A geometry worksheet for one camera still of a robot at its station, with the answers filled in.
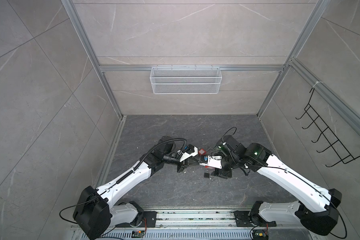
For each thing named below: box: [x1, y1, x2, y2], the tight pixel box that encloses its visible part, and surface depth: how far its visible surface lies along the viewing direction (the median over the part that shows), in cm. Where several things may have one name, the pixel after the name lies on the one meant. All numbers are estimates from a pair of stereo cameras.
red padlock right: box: [198, 148, 207, 156], surface depth 100 cm
